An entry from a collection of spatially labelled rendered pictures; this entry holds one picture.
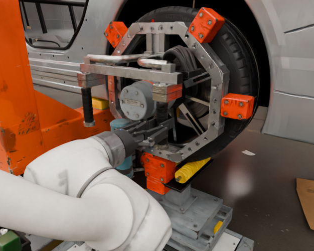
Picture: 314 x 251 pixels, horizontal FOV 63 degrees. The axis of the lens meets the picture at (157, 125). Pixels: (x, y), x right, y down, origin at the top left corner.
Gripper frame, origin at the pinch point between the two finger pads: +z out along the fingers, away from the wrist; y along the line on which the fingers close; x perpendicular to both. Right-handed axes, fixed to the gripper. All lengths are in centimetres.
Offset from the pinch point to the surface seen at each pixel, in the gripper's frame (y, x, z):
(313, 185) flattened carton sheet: 42, -80, 137
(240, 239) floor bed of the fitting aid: 17, -75, 49
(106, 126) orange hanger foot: -60, -25, 33
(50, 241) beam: -57, -70, -12
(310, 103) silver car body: 35.3, 5.2, 30.9
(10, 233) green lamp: -12.7, -17.0, -41.9
